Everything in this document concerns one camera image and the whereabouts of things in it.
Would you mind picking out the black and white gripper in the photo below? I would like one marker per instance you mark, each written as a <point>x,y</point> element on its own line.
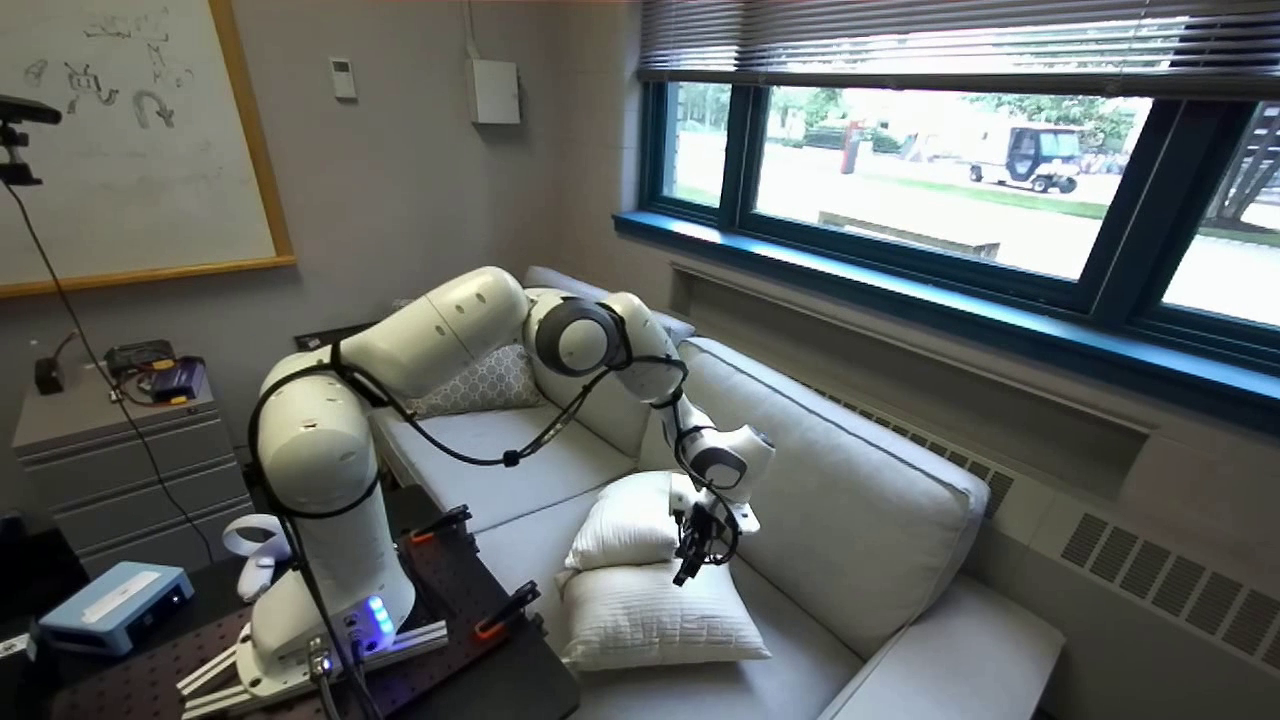
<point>711,524</point>

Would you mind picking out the small white striped pillow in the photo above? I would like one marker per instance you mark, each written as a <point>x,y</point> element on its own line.
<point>632,520</point>

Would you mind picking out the large white striped pillow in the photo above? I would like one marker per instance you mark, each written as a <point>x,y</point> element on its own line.
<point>641,618</point>

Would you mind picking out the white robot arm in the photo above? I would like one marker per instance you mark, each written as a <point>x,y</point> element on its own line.
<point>339,418</point>

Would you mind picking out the light grey couch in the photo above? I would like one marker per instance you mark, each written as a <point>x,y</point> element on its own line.
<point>854,578</point>

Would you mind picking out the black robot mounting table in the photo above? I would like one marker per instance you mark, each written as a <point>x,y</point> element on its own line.
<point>434,668</point>

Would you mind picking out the grey patterned pillow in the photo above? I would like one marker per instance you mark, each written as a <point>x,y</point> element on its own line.
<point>495,381</point>

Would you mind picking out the white VR controller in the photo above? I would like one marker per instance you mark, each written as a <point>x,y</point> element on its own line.
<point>260,545</point>

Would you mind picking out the grey window blinds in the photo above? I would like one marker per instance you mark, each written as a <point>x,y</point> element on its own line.
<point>1188,51</point>

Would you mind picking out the teal framed window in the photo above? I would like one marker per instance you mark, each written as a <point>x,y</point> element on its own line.
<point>1106,238</point>

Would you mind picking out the grey drawer cabinet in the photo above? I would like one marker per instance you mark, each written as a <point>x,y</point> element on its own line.
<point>125,480</point>

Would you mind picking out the items on cabinet top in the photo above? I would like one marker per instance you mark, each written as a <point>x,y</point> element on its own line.
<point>149,375</point>

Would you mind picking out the blue and white box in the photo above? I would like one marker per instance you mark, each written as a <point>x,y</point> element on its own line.
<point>114,610</point>

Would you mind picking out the white thermostat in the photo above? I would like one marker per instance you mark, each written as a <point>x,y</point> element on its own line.
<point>342,82</point>

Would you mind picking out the wood framed whiteboard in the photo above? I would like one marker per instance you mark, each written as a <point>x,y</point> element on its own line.
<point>159,165</point>

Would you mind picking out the orange handled clamp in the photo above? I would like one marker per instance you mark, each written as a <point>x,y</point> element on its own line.
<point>441,524</point>
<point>505,615</point>

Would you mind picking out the wall radiator vent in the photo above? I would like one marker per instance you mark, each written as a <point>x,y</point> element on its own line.
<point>1154,575</point>

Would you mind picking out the white wall box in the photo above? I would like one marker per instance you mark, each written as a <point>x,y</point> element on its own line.
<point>499,92</point>

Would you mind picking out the black camera on stand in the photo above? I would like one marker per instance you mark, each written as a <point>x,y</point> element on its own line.
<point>15,117</point>

